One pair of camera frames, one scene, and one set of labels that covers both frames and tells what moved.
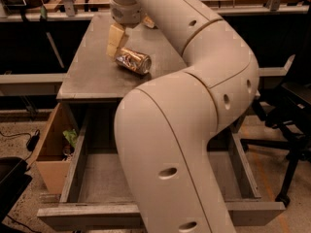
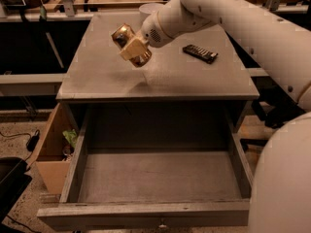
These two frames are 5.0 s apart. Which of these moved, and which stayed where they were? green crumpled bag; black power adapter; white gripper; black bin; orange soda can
Moved: white gripper; orange soda can
Stayed: green crumpled bag; black power adapter; black bin
